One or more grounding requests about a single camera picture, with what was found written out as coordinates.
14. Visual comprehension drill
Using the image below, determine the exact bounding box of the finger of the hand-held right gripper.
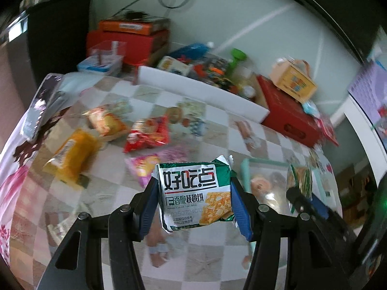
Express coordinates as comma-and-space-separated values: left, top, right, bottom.
286, 187, 316, 215
311, 193, 345, 233

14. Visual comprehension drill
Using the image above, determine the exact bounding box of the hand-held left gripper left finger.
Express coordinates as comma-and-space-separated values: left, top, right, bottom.
36, 178, 160, 290

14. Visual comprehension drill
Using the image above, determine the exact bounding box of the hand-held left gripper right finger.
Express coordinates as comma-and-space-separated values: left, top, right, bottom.
230, 177, 351, 290

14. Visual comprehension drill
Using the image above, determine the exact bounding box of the clear green-print cookie packet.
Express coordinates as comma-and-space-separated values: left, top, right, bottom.
287, 162, 314, 200

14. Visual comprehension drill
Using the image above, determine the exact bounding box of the clear orange bun packet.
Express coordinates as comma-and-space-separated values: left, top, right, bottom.
250, 175, 269, 199

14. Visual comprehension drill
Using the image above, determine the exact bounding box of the shallow teal-edged white box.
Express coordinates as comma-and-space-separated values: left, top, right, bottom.
240, 156, 333, 218

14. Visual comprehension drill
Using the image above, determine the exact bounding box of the green white biscuit packet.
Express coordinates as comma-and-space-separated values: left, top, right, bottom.
152, 154, 238, 234

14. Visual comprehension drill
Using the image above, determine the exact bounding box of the pink cake roll packet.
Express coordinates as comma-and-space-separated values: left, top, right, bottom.
125, 146, 189, 188

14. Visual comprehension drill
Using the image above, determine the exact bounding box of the yellow snack packet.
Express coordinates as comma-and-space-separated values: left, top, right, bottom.
42, 128, 101, 186

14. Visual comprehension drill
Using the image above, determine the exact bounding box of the brown cardboard box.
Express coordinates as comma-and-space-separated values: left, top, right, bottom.
335, 165, 368, 227

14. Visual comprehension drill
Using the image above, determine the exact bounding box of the checkered printed tablecloth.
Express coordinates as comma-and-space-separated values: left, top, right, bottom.
6, 72, 343, 290

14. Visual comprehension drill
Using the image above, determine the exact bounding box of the red patterned tin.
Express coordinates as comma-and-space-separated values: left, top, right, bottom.
314, 115, 340, 148

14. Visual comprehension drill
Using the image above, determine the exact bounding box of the red snack packet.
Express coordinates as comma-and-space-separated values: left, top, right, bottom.
123, 115, 170, 154

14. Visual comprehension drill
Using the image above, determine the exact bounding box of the red cardboard box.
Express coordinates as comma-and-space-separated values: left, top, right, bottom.
256, 75, 321, 148

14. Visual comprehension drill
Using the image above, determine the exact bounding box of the white desk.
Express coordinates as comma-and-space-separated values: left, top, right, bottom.
331, 92, 387, 194

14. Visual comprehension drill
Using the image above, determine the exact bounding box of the wet wipes pack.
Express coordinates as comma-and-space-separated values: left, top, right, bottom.
302, 100, 320, 118

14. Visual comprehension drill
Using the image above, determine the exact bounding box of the orange bread packet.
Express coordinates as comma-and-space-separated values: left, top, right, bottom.
82, 103, 130, 142

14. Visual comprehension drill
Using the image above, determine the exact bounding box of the wooden case yellow front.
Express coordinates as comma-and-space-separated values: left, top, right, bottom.
268, 58, 318, 104

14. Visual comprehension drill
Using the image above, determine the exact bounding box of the purple file holder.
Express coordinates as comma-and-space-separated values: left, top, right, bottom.
347, 61, 387, 124

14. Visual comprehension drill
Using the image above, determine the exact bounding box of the white cardboard box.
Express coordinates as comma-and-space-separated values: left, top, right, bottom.
137, 65, 270, 124

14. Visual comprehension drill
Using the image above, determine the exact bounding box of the pink floral cloth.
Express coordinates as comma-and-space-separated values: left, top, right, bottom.
0, 145, 46, 266

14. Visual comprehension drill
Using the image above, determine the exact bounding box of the pile of toys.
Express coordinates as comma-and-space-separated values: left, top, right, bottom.
192, 55, 239, 93

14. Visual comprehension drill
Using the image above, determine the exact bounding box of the cream printed box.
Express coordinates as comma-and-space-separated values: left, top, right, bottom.
156, 55, 193, 75

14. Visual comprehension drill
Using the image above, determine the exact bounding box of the blue-lid plastic box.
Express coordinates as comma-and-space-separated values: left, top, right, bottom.
76, 56, 122, 77

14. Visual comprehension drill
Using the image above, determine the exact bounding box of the red gift box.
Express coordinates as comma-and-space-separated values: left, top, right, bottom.
85, 29, 170, 66

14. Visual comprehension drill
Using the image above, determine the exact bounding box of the blue liquid bottle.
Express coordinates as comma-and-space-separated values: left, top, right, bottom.
171, 42, 216, 65

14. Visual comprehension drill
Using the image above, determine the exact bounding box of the clear plastic container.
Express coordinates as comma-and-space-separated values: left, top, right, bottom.
87, 40, 127, 67

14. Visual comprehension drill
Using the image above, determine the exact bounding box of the orange flat box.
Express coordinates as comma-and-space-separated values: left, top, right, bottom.
97, 18, 152, 36

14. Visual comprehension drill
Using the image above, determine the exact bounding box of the black television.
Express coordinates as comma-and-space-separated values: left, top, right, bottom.
257, 0, 387, 65

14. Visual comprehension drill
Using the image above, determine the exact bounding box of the black cabinet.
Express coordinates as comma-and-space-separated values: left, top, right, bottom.
26, 0, 95, 77

